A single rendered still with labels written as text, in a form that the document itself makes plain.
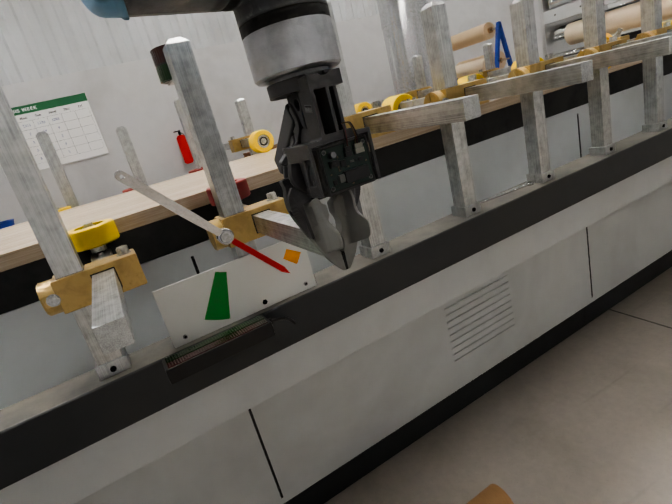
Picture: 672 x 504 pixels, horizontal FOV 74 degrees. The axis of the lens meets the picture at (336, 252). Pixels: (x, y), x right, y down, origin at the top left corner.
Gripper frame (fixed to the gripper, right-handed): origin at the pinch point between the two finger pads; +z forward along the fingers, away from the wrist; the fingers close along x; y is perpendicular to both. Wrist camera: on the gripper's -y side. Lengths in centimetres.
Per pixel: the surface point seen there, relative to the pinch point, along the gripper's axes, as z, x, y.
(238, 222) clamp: -3.8, -4.2, -25.4
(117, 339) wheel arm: -0.9, -24.9, -0.7
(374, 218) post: 4.3, 21.3, -26.6
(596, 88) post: -6, 94, -28
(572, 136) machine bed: 9, 113, -49
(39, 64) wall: -197, -37, -746
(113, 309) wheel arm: -3.0, -24.4, -4.2
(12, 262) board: -7, -39, -46
